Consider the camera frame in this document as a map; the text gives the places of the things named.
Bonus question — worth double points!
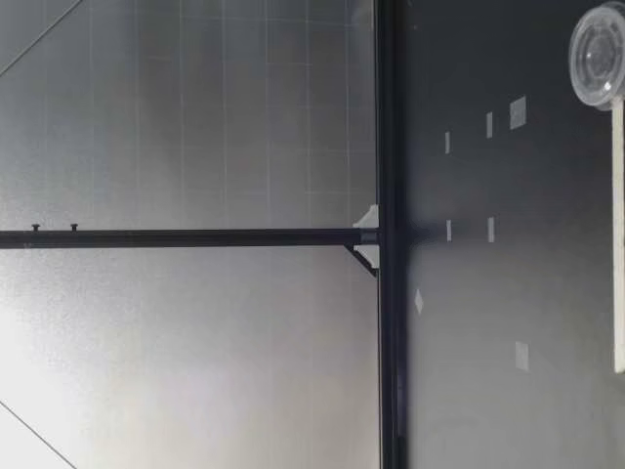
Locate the small clear plastic cup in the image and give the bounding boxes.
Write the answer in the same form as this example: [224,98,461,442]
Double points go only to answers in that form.
[567,0,625,111]

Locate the white frame corner bracket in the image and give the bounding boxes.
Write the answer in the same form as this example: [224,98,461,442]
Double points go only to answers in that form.
[351,242,381,276]
[351,203,381,231]

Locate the black frame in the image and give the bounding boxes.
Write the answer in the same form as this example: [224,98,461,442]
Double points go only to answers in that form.
[0,0,414,469]

